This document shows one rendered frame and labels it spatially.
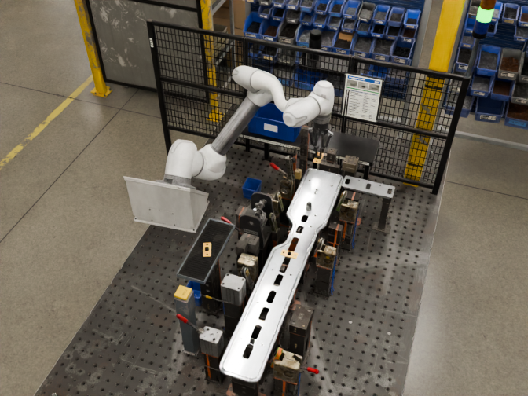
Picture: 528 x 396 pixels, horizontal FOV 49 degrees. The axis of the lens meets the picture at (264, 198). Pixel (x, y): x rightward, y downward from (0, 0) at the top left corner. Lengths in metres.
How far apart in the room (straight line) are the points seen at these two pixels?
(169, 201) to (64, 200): 1.69
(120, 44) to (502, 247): 3.62
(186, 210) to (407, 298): 1.30
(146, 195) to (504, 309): 2.45
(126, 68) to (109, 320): 3.04
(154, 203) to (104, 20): 2.49
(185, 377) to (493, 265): 2.46
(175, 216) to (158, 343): 0.78
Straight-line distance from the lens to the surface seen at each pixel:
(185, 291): 2.58
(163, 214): 3.41
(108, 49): 5.62
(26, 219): 4.81
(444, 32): 3.20
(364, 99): 3.43
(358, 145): 3.51
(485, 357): 3.96
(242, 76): 3.15
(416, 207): 3.67
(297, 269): 2.84
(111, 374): 2.96
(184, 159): 3.30
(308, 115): 2.69
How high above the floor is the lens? 3.22
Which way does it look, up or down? 44 degrees down
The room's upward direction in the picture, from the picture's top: straight up
